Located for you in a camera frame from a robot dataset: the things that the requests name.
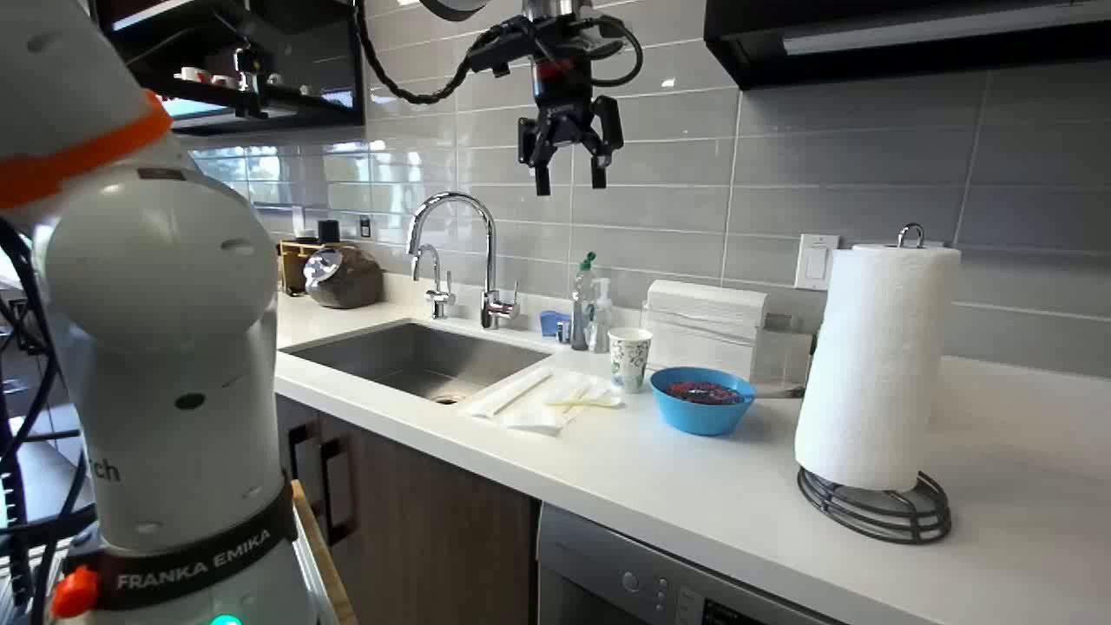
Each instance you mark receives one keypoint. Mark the dark upper cabinet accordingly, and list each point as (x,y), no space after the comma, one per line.
(295,52)

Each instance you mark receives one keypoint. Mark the black cup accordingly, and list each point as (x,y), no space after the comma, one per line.
(328,231)

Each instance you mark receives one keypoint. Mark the wide wooden cabinet door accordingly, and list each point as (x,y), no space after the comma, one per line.
(434,538)

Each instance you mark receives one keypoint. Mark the spoon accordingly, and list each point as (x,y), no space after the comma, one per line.
(777,392)

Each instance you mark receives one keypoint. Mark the steel sink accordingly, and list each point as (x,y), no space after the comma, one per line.
(417,356)

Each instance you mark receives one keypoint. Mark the blue bowl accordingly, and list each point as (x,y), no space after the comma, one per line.
(699,417)

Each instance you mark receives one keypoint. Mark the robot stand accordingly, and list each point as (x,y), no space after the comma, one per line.
(325,555)

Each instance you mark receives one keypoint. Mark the narrow wooden cabinet door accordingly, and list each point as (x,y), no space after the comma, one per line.
(299,408)

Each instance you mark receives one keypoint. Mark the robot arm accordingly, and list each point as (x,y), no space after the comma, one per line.
(165,347)

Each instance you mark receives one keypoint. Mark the clear pump soap bottle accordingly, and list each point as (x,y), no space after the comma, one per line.
(601,325)

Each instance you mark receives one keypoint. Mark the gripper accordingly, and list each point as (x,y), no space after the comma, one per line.
(564,82)

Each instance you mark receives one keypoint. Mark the dish soap bottle green cap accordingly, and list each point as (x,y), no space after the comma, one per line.
(581,312)

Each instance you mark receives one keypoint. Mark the pale yellow plastic utensil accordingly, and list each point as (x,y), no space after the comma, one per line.
(586,399)

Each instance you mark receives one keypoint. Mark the wall socket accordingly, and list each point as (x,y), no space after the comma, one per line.
(364,226)

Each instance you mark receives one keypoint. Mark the white cloth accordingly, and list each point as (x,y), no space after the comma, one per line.
(521,401)

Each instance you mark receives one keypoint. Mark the small chrome tap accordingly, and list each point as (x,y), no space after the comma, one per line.
(437,286)

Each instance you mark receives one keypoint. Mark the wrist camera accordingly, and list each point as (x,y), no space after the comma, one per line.
(499,54)

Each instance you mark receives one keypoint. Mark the stack of folded paper towels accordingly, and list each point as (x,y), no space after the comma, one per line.
(707,321)

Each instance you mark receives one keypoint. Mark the patterned paper cup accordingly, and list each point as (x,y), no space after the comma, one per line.
(629,358)

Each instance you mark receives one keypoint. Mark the black range hood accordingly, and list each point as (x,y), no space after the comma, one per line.
(911,35)

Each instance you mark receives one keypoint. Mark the wooden box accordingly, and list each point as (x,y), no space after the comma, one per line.
(291,260)

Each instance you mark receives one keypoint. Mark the round brown pot with lid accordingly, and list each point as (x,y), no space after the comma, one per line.
(347,279)

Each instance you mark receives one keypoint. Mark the grey dishwasher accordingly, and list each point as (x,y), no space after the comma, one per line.
(608,573)

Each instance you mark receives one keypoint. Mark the blue sponge holder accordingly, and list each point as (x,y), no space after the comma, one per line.
(552,324)

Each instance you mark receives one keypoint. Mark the tall chrome tap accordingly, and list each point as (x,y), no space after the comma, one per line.
(489,260)

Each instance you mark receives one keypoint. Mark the white wall switch plate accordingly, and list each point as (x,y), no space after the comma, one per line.
(816,260)

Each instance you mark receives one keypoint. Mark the white paper towel roll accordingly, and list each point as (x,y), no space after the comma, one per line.
(877,373)

